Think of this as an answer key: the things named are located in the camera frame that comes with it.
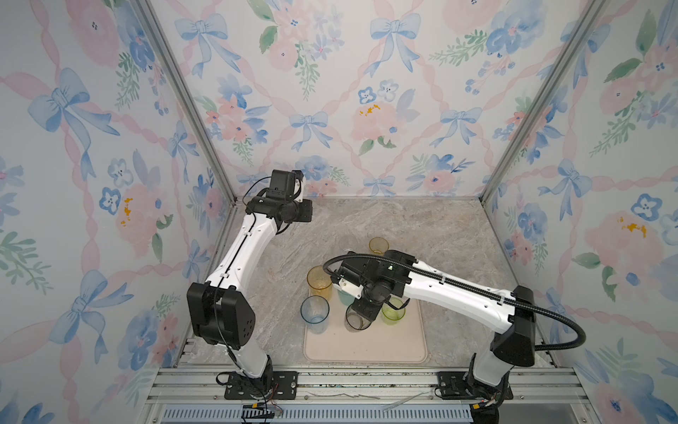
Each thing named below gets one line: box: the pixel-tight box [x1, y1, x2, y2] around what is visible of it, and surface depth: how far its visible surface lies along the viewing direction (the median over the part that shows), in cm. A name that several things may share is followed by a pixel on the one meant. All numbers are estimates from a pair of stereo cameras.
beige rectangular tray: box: [303, 290, 429, 364], surface depth 82 cm
